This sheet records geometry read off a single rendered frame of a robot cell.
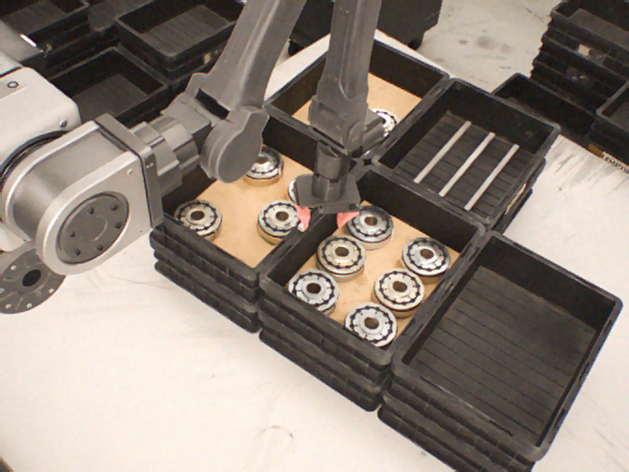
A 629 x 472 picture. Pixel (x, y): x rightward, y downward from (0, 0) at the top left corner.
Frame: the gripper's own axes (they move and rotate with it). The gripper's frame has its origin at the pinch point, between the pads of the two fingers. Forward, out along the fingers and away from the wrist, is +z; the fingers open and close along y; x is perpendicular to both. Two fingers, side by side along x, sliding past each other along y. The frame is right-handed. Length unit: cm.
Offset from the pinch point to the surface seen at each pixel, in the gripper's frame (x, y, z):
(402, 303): 6.1, -17.6, 19.8
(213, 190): -31.0, 17.0, 24.4
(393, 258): -7.2, -19.4, 22.9
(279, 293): 5.4, 7.6, 13.6
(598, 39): -114, -126, 48
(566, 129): -100, -120, 79
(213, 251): -5.9, 18.9, 14.0
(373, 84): -65, -28, 24
